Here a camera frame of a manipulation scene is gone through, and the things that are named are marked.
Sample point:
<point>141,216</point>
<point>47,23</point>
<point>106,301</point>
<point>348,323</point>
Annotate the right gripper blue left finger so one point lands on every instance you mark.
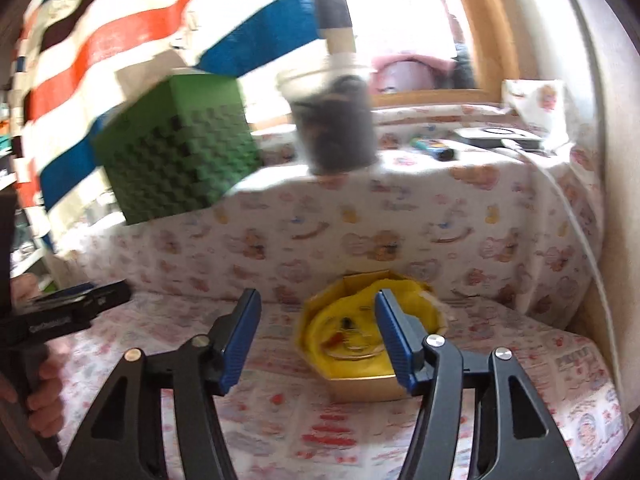
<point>121,436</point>

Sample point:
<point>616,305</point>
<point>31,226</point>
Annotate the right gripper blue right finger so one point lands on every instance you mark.
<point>514,435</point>

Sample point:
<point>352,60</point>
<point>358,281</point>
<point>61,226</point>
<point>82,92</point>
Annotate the gold octagonal jewelry box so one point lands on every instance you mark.
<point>360,390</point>

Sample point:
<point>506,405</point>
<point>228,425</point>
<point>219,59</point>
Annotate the person's left hand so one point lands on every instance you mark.
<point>45,403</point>

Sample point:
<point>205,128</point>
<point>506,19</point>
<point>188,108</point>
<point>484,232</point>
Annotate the christmas print cloth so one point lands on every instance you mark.
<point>279,421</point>

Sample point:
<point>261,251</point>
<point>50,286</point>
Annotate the yellow cloth in box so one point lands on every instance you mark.
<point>322,314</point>

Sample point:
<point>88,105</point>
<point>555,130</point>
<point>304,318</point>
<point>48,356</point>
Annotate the green checkered tissue box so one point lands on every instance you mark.
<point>180,147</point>

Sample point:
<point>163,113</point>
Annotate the teddy bear print cloth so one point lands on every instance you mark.
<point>504,224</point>

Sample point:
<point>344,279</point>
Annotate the green black marker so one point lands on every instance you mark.
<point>435,149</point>

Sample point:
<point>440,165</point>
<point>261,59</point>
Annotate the dark flat device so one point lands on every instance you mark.
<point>494,137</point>

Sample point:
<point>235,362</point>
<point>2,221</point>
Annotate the striped curtain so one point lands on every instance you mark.
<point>74,60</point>

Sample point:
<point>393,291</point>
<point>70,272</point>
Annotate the clear plastic jar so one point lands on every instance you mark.
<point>330,106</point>

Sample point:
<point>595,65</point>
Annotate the wooden window frame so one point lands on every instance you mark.
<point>495,60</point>

